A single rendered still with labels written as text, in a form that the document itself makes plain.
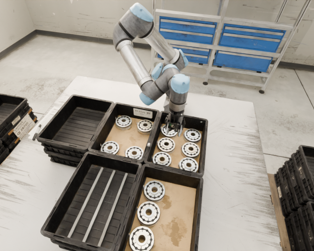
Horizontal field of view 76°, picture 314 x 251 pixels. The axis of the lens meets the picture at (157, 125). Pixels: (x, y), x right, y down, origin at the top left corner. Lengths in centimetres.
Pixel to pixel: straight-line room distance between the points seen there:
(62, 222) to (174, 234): 49
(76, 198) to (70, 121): 53
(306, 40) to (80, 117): 361
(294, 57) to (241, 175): 314
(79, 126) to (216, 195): 92
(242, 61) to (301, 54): 139
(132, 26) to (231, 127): 98
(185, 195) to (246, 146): 65
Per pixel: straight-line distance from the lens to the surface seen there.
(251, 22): 287
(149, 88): 94
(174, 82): 82
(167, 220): 101
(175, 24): 287
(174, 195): 105
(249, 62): 311
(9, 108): 230
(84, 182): 112
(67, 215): 108
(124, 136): 125
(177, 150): 120
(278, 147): 269
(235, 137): 155
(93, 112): 144
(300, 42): 413
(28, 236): 126
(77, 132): 134
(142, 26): 114
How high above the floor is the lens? 179
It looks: 47 degrees down
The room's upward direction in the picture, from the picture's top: 3 degrees clockwise
